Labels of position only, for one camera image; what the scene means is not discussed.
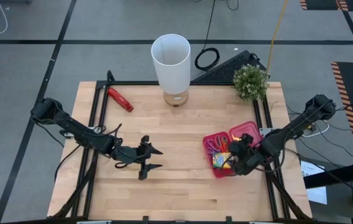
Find yellow green crayon box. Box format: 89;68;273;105
212;151;234;170

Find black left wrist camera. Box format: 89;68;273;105
121;148;137;164

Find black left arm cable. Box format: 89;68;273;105
94;123;124;139

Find pink plastic container box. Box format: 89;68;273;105
202;131;238;179

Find pink plastic container lid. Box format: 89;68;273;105
228;121;264;147

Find white paper sheet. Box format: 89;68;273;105
300;160;328;205

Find black aluminium table frame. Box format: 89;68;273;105
50;70;313;224

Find red stapler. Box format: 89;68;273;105
107;86;135;113

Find black stand beam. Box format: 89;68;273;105
303;161;353;190

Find black keyboard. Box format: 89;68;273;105
191;49;269;83

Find yellow hanging cable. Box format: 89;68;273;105
265;0;290;75

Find purple-handled scissors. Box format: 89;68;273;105
206;136;218;156

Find small hazard-striped black mat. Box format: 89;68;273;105
300;0;353;12

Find green artificial potted plant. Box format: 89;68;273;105
232;63;270;102

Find coiled black floor cable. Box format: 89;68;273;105
194;0;221;72

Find white table lamp wooden base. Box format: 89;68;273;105
150;33;192;108

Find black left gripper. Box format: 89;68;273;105
114;135;164;180

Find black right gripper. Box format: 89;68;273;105
228;133;266;177

